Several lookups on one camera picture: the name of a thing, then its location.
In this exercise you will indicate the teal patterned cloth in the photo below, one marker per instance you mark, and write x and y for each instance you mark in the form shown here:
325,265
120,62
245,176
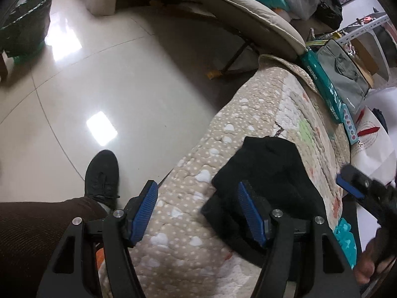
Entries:
346,239

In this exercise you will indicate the teal long cardboard box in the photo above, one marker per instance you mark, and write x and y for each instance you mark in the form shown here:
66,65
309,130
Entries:
324,85

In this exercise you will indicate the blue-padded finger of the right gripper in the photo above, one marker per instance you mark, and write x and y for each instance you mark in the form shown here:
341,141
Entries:
348,187

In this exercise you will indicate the beige cushioned folding chair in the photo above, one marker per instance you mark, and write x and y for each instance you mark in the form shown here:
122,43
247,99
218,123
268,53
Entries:
261,29

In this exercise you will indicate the white metal shelf rack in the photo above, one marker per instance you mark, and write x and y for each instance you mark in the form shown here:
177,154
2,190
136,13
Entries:
377,35

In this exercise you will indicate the grey fabric bag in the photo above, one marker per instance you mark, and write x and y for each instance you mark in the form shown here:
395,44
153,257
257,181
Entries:
346,77

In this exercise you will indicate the black shoe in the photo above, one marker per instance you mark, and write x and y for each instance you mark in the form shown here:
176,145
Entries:
102,179

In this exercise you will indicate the white paper bag red print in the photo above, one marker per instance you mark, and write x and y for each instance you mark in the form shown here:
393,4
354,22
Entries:
373,154

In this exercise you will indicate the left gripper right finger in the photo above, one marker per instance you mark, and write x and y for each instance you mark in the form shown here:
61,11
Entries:
303,251

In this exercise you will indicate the green waste basket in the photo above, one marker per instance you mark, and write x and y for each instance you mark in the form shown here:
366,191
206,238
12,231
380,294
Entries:
24,32

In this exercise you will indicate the person's right hand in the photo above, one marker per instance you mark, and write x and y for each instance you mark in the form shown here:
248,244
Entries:
365,267

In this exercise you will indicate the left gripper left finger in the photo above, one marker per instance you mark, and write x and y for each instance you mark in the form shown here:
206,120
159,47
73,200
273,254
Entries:
72,270

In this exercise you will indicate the small blue box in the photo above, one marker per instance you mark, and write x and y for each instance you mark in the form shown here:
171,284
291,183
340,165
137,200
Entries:
349,125

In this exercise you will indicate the patterned quilted bed cover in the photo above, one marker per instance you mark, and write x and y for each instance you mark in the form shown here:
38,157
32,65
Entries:
180,255

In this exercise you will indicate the black pants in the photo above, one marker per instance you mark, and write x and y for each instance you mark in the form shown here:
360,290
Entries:
274,169

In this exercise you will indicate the dark brown trouser leg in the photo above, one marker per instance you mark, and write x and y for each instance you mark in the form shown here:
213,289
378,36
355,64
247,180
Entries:
30,232

